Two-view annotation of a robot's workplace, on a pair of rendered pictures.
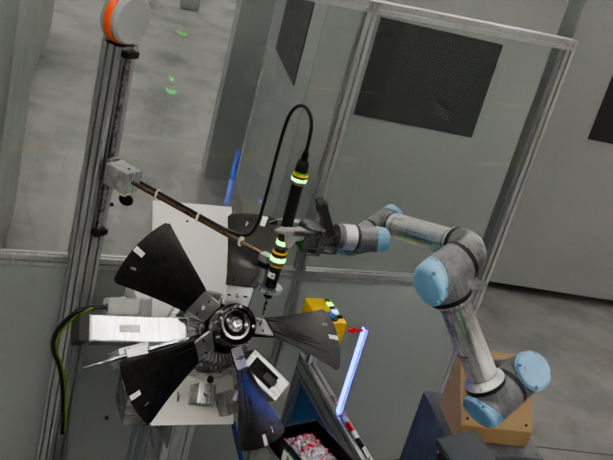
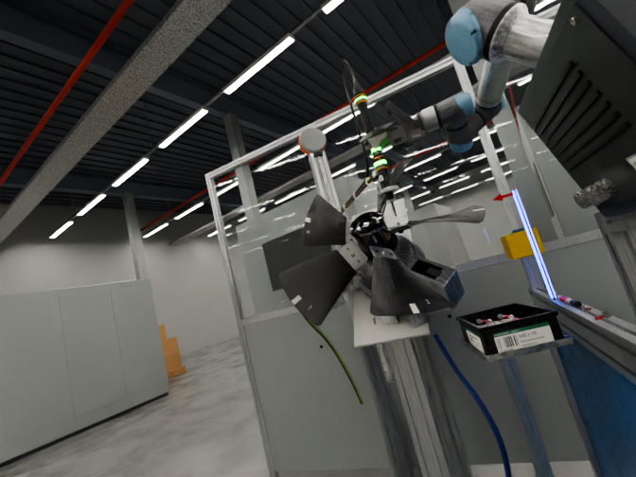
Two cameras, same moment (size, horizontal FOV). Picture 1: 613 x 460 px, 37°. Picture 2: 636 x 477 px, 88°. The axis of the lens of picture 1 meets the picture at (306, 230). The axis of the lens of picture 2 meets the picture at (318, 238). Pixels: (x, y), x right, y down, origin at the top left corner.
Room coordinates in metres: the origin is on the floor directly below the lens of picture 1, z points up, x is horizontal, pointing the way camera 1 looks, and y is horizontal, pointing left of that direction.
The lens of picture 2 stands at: (1.39, -0.58, 1.05)
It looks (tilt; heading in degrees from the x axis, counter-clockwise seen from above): 9 degrees up; 48
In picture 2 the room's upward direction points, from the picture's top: 15 degrees counter-clockwise
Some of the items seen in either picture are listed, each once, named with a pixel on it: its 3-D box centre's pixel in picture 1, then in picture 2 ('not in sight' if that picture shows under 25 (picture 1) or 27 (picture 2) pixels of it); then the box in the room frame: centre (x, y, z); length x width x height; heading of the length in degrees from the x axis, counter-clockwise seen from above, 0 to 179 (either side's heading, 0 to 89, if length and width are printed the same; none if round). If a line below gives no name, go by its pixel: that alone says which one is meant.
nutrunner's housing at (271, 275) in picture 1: (286, 226); (372, 137); (2.32, 0.06, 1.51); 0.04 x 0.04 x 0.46
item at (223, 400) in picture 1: (229, 402); (415, 310); (2.31, 0.09, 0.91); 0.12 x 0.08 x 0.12; 26
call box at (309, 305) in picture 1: (321, 322); (521, 245); (2.74, -0.14, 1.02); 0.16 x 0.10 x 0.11; 26
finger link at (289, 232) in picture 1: (289, 237); (373, 140); (2.30, 0.04, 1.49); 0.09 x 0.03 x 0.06; 126
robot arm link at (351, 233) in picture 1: (345, 236); (429, 120); (2.41, -0.11, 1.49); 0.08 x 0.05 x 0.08; 26
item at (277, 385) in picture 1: (257, 376); (433, 281); (2.37, 0.03, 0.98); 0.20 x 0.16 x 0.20; 26
